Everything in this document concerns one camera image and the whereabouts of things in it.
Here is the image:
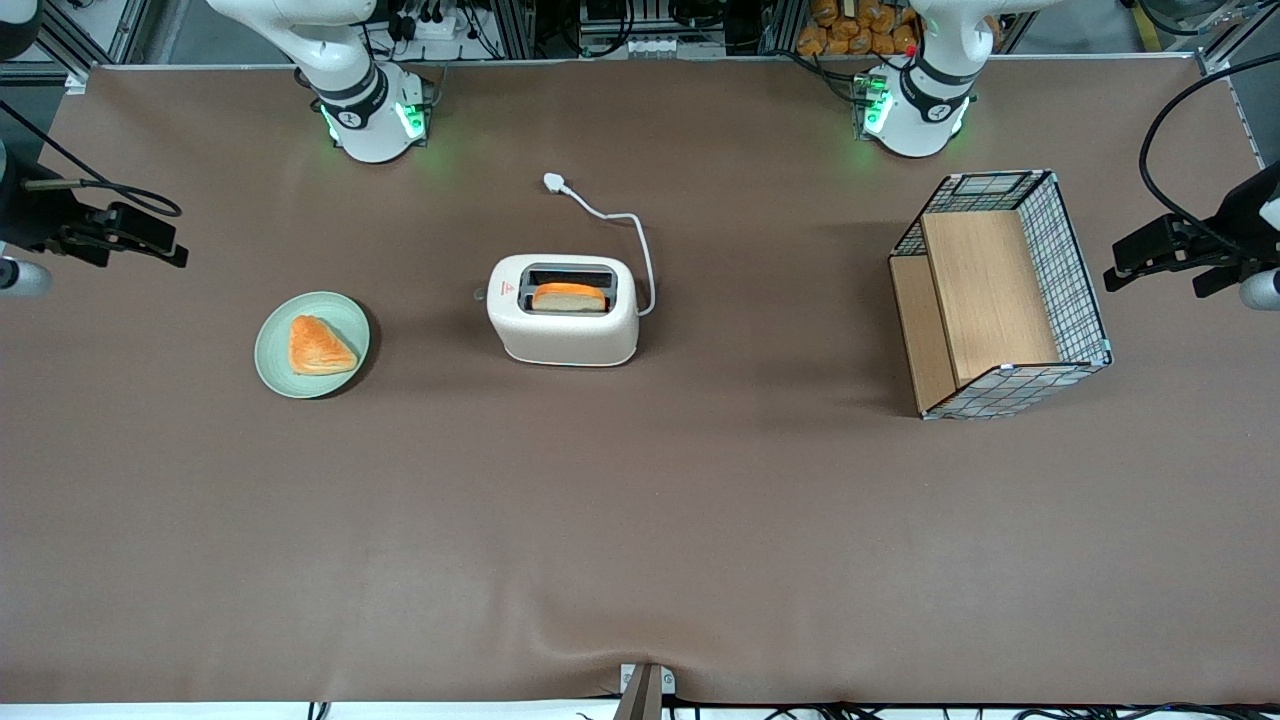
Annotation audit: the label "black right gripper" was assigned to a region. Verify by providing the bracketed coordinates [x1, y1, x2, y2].
[0, 165, 190, 269]

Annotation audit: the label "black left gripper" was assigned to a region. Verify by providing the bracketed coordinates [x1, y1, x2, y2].
[1103, 165, 1280, 299]

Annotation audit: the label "white two-slot toaster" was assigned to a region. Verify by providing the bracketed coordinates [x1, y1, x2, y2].
[486, 253, 641, 368]

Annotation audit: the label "pale green plate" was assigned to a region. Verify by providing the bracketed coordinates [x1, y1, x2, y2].
[254, 291, 372, 400]

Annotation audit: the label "triangular golden pastry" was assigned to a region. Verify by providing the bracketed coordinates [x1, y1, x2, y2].
[288, 315, 359, 377]

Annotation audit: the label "white power strip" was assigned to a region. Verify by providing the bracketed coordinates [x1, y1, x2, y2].
[385, 0, 493, 43]

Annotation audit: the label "bag of bread rolls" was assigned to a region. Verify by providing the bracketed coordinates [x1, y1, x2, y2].
[796, 0, 922, 58]

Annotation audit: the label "toast bread slice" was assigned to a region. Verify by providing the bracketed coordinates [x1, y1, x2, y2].
[531, 283, 608, 313]

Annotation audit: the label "brown table cover cloth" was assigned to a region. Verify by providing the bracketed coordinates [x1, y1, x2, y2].
[0, 55, 1280, 707]

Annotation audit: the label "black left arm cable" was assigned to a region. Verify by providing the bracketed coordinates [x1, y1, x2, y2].
[1139, 55, 1280, 253]

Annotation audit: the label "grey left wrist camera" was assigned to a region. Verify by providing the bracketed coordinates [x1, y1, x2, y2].
[1238, 266, 1280, 312]

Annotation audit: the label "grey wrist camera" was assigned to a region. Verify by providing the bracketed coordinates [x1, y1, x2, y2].
[1238, 266, 1280, 312]
[0, 257, 54, 299]

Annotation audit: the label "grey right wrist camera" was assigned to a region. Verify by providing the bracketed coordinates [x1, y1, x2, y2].
[0, 257, 54, 299]

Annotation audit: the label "wire basket with wooden shelf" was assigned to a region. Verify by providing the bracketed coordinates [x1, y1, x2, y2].
[888, 169, 1114, 421]

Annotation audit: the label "white toaster cord with plug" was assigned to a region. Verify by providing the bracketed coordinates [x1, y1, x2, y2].
[543, 172, 658, 318]

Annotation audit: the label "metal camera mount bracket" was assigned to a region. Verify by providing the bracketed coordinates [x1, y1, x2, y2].
[619, 662, 677, 720]

